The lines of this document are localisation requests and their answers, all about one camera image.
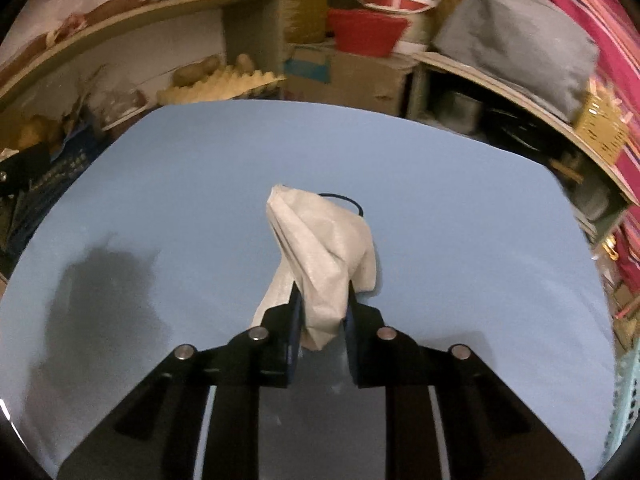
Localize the white paper napkin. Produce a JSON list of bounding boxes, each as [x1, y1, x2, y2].
[[252, 184, 378, 351]]

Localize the light blue plastic basket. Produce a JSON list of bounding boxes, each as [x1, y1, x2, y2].
[[602, 340, 639, 464]]

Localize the light blue tablecloth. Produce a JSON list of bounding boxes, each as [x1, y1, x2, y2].
[[1, 101, 615, 477]]

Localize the yellow woven box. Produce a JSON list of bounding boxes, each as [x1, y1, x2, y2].
[[574, 77, 632, 165]]

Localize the low white shelf unit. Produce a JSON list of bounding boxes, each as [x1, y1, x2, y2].
[[408, 52, 638, 246]]

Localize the yellow egg tray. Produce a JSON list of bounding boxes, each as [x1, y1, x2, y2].
[[156, 66, 285, 106]]

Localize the cardboard box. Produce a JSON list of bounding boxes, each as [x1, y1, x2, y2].
[[284, 44, 416, 117]]

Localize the grey fabric cover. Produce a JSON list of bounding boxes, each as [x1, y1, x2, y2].
[[433, 0, 599, 122]]

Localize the red plastic bowl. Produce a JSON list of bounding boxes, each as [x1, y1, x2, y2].
[[328, 9, 409, 58]]

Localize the striped red curtain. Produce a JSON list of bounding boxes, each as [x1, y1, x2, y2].
[[551, 0, 639, 292]]

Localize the wooden wall shelf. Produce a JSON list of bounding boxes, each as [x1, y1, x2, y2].
[[0, 0, 286, 137]]

